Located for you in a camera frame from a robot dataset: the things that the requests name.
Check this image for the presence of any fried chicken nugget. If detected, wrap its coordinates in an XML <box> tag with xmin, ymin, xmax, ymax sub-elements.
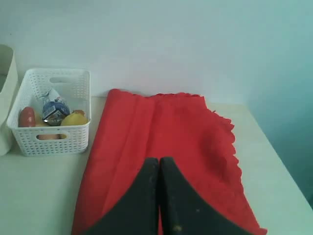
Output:
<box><xmin>72</xmin><ymin>110</ymin><xmax>85</xmax><ymax>116</ymax></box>

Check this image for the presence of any cream plastic storage bin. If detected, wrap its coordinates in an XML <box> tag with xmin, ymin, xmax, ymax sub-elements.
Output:
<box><xmin>0</xmin><ymin>44</ymin><xmax>18</xmax><ymax>156</ymax></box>

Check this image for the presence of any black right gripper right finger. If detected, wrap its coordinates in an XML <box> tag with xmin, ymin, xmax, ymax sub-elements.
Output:
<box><xmin>159</xmin><ymin>157</ymin><xmax>249</xmax><ymax>235</ymax></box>

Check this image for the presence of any brown egg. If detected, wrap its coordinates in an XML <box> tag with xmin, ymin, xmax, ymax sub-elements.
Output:
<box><xmin>36</xmin><ymin>134</ymin><xmax>60</xmax><ymax>141</ymax></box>

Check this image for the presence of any yellow cheese wedge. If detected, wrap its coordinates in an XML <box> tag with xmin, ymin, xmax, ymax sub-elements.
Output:
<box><xmin>35</xmin><ymin>112</ymin><xmax>47</xmax><ymax>127</ymax></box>

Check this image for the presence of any white perforated plastic basket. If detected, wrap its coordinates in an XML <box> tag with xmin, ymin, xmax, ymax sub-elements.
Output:
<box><xmin>7</xmin><ymin>68</ymin><xmax>91</xmax><ymax>156</ymax></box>

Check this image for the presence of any yellow lemon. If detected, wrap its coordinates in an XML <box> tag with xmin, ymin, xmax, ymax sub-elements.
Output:
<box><xmin>61</xmin><ymin>113</ymin><xmax>88</xmax><ymax>126</ymax></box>

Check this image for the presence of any red scalloped cloth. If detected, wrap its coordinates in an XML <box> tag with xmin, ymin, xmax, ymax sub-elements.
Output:
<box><xmin>72</xmin><ymin>89</ymin><xmax>267</xmax><ymax>235</ymax></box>

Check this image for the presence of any red sausage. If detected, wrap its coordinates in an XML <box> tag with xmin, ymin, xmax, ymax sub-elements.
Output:
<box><xmin>19</xmin><ymin>107</ymin><xmax>35</xmax><ymax>127</ymax></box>

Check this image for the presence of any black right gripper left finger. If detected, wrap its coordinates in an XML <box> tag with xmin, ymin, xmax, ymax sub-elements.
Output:
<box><xmin>84</xmin><ymin>158</ymin><xmax>159</xmax><ymax>235</ymax></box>

